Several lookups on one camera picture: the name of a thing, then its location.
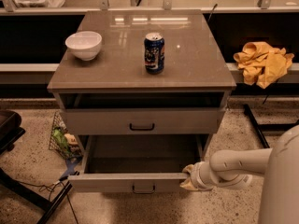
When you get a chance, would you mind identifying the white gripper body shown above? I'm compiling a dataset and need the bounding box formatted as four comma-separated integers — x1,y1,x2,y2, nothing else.
190,161,215,191

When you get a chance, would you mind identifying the grey drawer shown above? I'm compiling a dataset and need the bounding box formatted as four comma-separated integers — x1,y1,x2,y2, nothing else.
61,108,225,135
69,134,201,194

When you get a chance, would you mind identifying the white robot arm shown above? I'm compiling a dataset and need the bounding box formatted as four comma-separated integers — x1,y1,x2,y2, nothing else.
180,126,299,224

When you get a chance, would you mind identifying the grey drawer cabinet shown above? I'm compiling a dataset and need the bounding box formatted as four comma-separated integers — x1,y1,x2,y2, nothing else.
48,10,235,157

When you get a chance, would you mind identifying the black stand leg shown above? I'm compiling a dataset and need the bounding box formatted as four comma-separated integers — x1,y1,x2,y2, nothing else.
243,105,299,148

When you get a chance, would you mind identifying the blue tape piece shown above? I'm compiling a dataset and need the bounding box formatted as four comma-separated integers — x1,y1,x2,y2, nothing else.
59,157,82,181

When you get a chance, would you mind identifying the yellow crumpled cloth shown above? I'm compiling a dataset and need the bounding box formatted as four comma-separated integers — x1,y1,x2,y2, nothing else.
234,42,294,89

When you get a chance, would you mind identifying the blue soda can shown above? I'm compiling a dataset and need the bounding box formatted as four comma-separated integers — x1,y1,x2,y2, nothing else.
144,33,164,74

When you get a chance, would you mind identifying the white ceramic bowl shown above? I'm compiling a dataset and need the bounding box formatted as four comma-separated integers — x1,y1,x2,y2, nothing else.
65,31,102,61

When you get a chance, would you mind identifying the black chair base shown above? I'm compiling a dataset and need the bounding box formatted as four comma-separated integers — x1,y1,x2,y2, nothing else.
0,110,72,224

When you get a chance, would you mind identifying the wire basket with items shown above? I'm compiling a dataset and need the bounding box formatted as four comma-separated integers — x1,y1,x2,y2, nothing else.
49,112,82,160

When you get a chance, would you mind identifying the black floor cable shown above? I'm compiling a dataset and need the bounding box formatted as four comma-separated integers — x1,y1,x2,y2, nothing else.
18,179,80,224

